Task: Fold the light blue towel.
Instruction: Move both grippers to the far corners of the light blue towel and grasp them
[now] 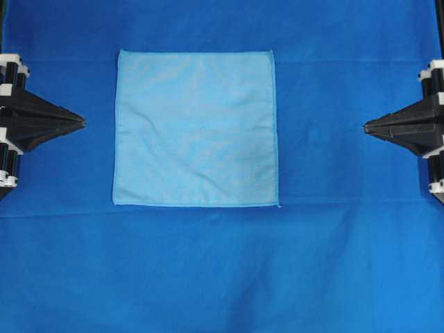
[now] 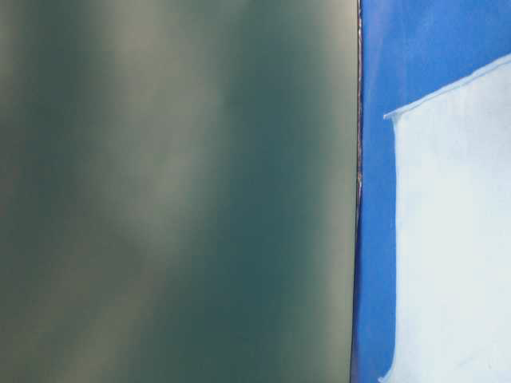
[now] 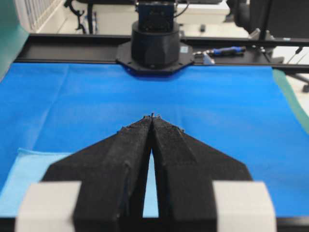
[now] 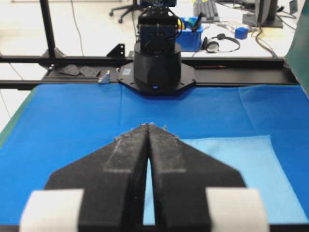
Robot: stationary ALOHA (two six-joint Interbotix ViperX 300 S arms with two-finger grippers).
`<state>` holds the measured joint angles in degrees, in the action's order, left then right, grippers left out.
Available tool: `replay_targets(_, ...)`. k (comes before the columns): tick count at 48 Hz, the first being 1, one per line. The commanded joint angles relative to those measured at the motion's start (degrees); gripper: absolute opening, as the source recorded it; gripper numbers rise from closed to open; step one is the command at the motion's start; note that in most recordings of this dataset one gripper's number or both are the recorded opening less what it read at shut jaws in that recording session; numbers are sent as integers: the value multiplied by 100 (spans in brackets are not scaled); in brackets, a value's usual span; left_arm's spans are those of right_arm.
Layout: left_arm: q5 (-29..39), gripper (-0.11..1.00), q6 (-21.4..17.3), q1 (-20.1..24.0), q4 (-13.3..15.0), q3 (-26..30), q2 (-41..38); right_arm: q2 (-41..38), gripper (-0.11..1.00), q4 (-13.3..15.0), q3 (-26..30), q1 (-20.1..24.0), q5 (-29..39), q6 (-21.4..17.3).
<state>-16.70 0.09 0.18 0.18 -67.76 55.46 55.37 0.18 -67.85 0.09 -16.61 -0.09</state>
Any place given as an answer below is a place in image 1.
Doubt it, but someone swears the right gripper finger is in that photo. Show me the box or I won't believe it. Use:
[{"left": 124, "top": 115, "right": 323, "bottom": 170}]
[
  {"left": 364, "top": 60, "right": 443, "bottom": 131},
  {"left": 364, "top": 127, "right": 443, "bottom": 193}
]

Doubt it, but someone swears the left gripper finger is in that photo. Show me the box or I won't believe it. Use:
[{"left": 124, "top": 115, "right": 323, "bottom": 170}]
[
  {"left": 1, "top": 53, "right": 85, "bottom": 125},
  {"left": 1, "top": 121, "right": 85, "bottom": 187}
]

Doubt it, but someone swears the light blue towel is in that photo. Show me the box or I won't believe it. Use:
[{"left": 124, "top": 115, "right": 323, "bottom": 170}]
[{"left": 112, "top": 50, "right": 280, "bottom": 208}]

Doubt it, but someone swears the dark blue table cloth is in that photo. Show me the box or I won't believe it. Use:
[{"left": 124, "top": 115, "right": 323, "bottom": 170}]
[{"left": 1, "top": 1, "right": 443, "bottom": 332}]

